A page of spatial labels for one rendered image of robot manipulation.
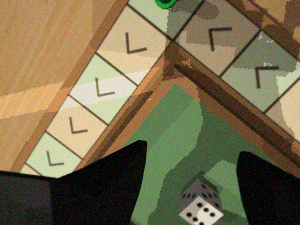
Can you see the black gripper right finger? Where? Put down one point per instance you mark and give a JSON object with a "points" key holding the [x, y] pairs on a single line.
{"points": [[270, 196]]}

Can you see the green game pawn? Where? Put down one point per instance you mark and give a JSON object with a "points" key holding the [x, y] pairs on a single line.
{"points": [[165, 4]]}

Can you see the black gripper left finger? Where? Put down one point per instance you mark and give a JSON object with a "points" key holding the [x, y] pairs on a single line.
{"points": [[102, 193]]}

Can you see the white die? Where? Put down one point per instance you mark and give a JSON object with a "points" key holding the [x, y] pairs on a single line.
{"points": [[200, 205]]}

